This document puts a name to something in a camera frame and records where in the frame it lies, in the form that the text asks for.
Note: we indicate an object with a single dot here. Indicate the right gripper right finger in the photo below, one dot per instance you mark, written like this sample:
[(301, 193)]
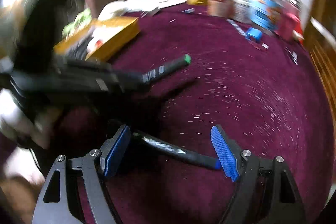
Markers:
[(266, 191)]

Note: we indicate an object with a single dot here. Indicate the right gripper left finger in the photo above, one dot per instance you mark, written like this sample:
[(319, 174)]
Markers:
[(53, 205)]

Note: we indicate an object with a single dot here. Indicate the blue cap black marker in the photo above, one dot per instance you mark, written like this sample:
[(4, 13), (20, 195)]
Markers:
[(179, 153)]

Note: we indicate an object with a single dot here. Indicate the green cap black marker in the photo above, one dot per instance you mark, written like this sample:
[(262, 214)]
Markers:
[(166, 69)]

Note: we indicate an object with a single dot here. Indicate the yellow gift box tray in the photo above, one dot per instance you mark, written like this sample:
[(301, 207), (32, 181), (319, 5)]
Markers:
[(100, 39)]

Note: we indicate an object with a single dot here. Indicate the burgundy table cloth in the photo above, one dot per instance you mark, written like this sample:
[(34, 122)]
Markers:
[(262, 99)]

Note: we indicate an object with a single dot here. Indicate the white papers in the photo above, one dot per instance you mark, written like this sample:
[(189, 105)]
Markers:
[(119, 8)]

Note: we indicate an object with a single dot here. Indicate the blue small box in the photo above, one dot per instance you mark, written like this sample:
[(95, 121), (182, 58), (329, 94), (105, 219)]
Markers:
[(254, 35)]

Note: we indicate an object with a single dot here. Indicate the pink water bottle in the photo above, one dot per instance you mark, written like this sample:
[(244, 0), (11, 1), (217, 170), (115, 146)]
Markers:
[(287, 25)]

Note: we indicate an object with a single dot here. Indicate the white lid jar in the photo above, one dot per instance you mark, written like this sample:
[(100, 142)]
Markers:
[(242, 11)]

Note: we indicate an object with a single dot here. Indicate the brown round tin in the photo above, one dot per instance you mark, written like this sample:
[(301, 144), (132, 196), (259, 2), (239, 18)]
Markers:
[(220, 8)]

